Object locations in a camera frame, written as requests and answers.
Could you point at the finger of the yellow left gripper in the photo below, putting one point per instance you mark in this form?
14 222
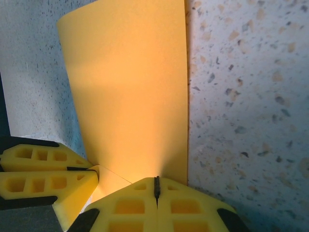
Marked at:
72 188
48 164

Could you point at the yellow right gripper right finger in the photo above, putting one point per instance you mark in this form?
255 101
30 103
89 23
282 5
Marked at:
193 212

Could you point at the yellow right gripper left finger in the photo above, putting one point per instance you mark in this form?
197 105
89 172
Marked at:
125 210

